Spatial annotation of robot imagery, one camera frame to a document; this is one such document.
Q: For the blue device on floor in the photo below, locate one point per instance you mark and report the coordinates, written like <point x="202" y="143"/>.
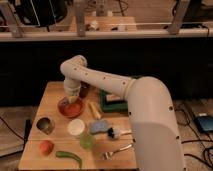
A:
<point x="204" y="123"/>

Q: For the green chili pepper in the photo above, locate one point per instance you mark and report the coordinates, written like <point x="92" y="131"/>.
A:
<point x="65" y="154"/>

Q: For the silver fork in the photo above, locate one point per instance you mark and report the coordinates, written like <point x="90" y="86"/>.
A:
<point x="109" y="154"/>

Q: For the white horizontal rail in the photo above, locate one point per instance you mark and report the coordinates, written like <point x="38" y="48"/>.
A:
<point x="138" y="34"/>

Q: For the black white dish brush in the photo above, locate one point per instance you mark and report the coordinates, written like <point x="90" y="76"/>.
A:
<point x="115" y="133"/>

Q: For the green dish rack tray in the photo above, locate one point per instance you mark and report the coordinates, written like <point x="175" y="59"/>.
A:
<point x="111" y="106"/>

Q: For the red bowl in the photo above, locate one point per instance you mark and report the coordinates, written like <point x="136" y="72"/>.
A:
<point x="70" y="110"/>

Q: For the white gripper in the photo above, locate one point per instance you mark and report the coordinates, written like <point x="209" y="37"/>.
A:
<point x="72" y="87"/>

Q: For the orange tomato toy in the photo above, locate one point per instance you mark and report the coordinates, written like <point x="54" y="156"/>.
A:
<point x="46" y="147"/>

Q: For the yellow towel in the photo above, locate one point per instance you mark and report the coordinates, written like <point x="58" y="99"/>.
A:
<point x="72" y="99"/>

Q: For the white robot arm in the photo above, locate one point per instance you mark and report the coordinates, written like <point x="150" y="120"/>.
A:
<point x="152" y="117"/>

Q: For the yellow corn cob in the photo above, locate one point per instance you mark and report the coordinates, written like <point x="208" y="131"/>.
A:
<point x="94" y="111"/>

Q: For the dark maroon bowl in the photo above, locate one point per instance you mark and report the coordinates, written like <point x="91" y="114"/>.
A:
<point x="84" y="90"/>

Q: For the green plastic cup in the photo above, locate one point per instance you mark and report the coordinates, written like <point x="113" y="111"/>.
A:
<point x="86" y="141"/>

